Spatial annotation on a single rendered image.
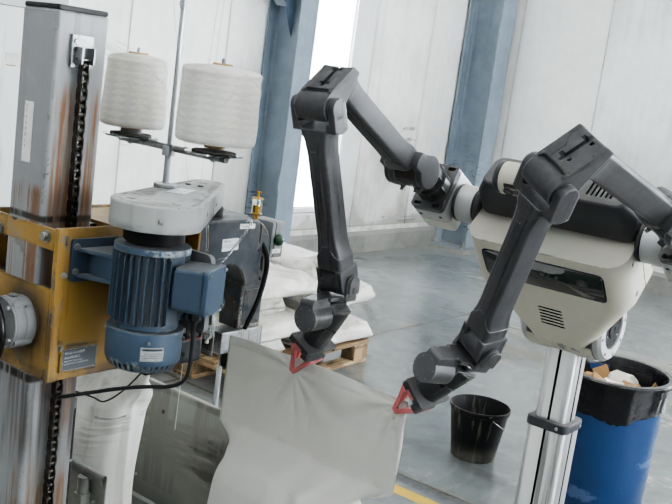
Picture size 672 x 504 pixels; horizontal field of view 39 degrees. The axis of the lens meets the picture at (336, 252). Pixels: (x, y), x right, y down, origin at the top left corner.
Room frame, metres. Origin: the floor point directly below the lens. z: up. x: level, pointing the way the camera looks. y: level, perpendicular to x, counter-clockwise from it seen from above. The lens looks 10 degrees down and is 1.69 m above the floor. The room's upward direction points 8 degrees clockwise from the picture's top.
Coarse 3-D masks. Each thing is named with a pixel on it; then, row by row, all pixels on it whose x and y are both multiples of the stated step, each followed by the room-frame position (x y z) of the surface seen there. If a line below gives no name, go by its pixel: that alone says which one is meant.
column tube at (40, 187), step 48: (48, 48) 1.82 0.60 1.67; (96, 48) 1.89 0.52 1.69; (48, 96) 1.82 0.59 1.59; (96, 96) 1.89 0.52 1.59; (48, 144) 1.81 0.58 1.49; (96, 144) 1.90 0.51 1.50; (48, 192) 1.82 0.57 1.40; (0, 384) 1.87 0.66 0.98; (48, 384) 1.85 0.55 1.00; (0, 432) 1.86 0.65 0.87; (0, 480) 1.85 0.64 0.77
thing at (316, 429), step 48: (240, 384) 2.08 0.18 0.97; (288, 384) 2.00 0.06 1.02; (336, 384) 1.91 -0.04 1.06; (240, 432) 2.06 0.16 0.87; (288, 432) 1.99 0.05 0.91; (336, 432) 1.90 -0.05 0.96; (384, 432) 1.83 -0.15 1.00; (240, 480) 1.97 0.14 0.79; (288, 480) 1.91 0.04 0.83; (336, 480) 1.87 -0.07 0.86; (384, 480) 1.82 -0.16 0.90
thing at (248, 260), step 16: (208, 224) 2.09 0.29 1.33; (224, 224) 2.13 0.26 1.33; (256, 224) 2.22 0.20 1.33; (256, 240) 2.23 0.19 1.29; (224, 256) 2.14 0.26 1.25; (240, 256) 2.19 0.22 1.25; (256, 256) 2.23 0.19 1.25; (240, 272) 2.20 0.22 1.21; (256, 272) 2.24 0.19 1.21; (224, 288) 2.24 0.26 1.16; (240, 288) 2.21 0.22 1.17; (256, 288) 2.25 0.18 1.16; (240, 304) 2.21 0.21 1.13; (224, 320) 2.24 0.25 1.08; (240, 320) 2.21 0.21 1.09; (256, 320) 2.26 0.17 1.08
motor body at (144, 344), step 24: (120, 240) 1.78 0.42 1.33; (120, 264) 1.75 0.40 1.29; (144, 264) 1.74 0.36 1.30; (168, 264) 1.75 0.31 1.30; (120, 288) 1.75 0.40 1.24; (144, 288) 1.73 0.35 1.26; (168, 288) 1.74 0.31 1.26; (120, 312) 1.74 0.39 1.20; (144, 312) 1.74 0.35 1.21; (168, 312) 1.76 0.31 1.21; (120, 336) 1.73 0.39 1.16; (144, 336) 1.73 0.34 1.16; (168, 336) 1.75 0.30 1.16; (120, 360) 1.73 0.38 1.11; (144, 360) 1.73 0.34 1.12; (168, 360) 1.76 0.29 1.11
